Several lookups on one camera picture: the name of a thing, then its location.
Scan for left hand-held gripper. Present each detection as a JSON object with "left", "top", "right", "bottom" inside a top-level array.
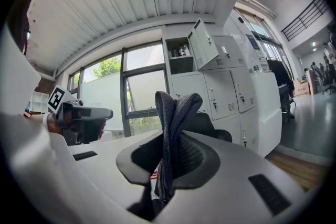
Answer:
[{"left": 47, "top": 86, "right": 114, "bottom": 145}]

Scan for white cubby shelf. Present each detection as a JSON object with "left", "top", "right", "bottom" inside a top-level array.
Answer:
[{"left": 27, "top": 90, "right": 50, "bottom": 115}]

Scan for grey metal locker cabinet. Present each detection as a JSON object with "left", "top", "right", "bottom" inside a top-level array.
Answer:
[{"left": 162, "top": 18, "right": 259, "bottom": 147}]

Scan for black office chair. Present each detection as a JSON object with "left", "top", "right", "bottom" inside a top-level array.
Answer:
[{"left": 181, "top": 112, "right": 233, "bottom": 143}]

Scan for cardboard boxes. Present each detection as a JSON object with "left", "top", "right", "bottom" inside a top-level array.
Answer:
[{"left": 292, "top": 78, "right": 312, "bottom": 98}]

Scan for white box cabinet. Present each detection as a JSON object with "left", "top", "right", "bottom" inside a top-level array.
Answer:
[{"left": 240, "top": 70, "right": 283, "bottom": 158}]

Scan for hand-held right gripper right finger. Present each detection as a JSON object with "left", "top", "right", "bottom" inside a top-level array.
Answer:
[{"left": 157, "top": 130, "right": 316, "bottom": 224}]

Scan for grey cloth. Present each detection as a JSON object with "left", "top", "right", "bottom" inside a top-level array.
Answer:
[{"left": 153, "top": 90, "right": 204, "bottom": 205}]

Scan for black balcony railing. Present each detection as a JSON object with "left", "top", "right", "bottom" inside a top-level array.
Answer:
[{"left": 280, "top": 0, "right": 331, "bottom": 42}]

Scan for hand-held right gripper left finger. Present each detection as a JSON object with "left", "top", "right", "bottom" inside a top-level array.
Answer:
[{"left": 68, "top": 131, "right": 164, "bottom": 210}]

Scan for person's left forearm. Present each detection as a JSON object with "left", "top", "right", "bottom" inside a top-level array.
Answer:
[{"left": 27, "top": 114, "right": 45, "bottom": 126}]

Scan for person's left hand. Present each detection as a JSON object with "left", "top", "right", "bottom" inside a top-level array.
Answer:
[{"left": 48, "top": 114, "right": 67, "bottom": 137}]

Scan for wooden step platform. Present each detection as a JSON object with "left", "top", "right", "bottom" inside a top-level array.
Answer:
[{"left": 265, "top": 151, "right": 326, "bottom": 192}]

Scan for black window frame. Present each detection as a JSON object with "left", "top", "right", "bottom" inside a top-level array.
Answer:
[{"left": 67, "top": 41, "right": 171, "bottom": 137}]

